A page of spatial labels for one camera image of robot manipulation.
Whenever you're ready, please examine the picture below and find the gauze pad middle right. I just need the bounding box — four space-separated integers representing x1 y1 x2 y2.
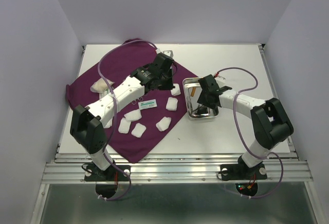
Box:
166 97 178 111

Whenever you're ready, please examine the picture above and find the gauze pad bottom right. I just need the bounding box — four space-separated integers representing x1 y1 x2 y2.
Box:
156 117 171 132

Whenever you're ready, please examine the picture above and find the gauze pad top right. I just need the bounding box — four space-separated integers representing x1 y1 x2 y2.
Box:
171 83 181 96

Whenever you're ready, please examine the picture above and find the steel tray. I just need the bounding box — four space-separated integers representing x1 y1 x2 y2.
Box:
182 78 219 121

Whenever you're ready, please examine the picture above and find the gauze pad bottom centre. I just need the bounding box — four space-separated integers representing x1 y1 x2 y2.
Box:
131 123 147 138

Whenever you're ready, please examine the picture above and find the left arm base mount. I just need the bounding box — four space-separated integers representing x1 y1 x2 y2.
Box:
81 162 132 201

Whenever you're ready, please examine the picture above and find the gauze pad lower left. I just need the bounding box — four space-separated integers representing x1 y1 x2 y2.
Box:
118 117 131 134

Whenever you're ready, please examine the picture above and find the purple cloth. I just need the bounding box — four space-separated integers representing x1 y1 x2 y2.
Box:
66 39 187 163

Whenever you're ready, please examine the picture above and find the gauze pad centre large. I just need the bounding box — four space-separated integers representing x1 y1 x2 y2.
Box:
124 109 142 122

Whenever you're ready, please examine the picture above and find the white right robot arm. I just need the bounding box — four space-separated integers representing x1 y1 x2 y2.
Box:
197 74 294 178

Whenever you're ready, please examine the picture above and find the bag of cotton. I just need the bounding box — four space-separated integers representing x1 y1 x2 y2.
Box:
90 78 114 94

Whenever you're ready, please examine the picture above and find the scalpel with orange cover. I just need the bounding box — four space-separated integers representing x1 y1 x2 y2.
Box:
190 87 196 97

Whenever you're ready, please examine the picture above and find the gauze pad far left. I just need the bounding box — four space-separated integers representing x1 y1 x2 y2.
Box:
104 119 113 129

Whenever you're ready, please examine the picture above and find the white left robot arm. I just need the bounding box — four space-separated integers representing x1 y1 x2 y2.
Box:
70 52 177 180

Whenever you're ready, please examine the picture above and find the suture packet white green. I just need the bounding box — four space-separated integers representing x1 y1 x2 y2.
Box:
138 99 157 110

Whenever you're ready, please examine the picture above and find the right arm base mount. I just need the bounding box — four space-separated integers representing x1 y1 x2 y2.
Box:
216 157 267 198

